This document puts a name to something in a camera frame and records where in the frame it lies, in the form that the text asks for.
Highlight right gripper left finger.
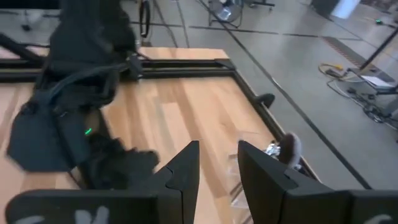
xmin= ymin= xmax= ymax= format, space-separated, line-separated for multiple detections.
xmin=146 ymin=140 xmax=200 ymax=224

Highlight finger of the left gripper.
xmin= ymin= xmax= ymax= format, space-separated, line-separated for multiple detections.
xmin=124 ymin=151 xmax=161 ymax=178
xmin=90 ymin=138 xmax=150 ymax=190

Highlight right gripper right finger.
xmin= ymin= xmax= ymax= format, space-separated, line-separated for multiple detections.
xmin=238 ymin=140 xmax=351 ymax=224

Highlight fluffy round makeup brush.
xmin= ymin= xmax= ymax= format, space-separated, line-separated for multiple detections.
xmin=277 ymin=131 xmax=303 ymax=170

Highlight clear acrylic brush organizer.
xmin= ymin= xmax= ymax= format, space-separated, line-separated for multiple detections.
xmin=226 ymin=130 xmax=304 ymax=224

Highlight laptop on stand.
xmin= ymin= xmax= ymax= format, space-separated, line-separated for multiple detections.
xmin=347 ymin=67 xmax=398 ymax=95

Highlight metal floor stand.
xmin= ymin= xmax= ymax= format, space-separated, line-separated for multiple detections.
xmin=207 ymin=0 xmax=277 ymax=28

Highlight black pole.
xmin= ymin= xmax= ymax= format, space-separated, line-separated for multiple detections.
xmin=359 ymin=27 xmax=398 ymax=72

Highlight white panel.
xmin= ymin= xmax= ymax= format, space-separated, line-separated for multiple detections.
xmin=330 ymin=0 xmax=362 ymax=20

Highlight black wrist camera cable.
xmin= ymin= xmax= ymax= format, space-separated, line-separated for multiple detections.
xmin=46 ymin=62 xmax=137 ymax=105

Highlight black aluminium table frame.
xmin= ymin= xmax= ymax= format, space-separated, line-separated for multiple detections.
xmin=0 ymin=32 xmax=321 ymax=183

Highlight tangled floor cables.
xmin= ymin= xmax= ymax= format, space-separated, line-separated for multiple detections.
xmin=326 ymin=77 xmax=398 ymax=130

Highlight black cable loop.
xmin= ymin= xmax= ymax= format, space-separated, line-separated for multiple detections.
xmin=139 ymin=0 xmax=152 ymax=39

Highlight yellow floor cable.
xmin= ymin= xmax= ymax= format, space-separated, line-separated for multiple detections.
xmin=317 ymin=62 xmax=346 ymax=79

